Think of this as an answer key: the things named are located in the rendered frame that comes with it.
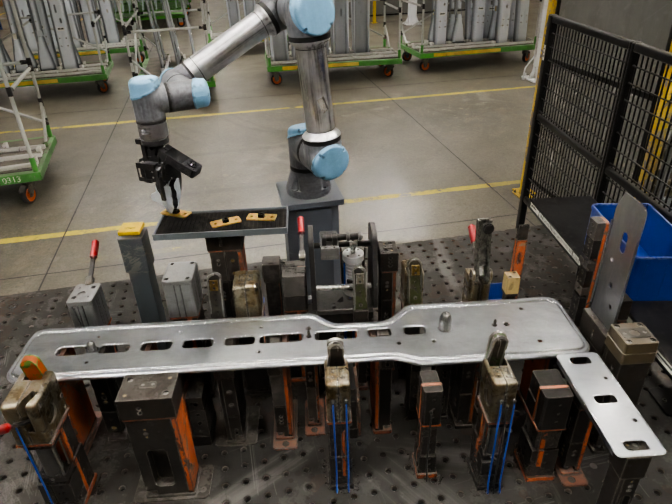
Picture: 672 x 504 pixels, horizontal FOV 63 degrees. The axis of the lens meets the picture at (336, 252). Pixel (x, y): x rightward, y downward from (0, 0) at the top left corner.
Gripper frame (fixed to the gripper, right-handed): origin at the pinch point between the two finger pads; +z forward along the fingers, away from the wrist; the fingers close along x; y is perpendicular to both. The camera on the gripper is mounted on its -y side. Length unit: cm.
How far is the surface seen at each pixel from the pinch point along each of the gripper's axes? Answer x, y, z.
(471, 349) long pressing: 8, -85, 21
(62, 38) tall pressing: -488, 537, 49
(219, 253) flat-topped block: -1.1, -11.6, 13.3
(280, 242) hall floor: -182, 66, 121
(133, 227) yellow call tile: 5.8, 10.9, 5.1
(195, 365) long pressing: 34.2, -25.4, 21.3
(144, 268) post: 7.9, 8.5, 17.0
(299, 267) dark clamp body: -1.5, -36.5, 13.4
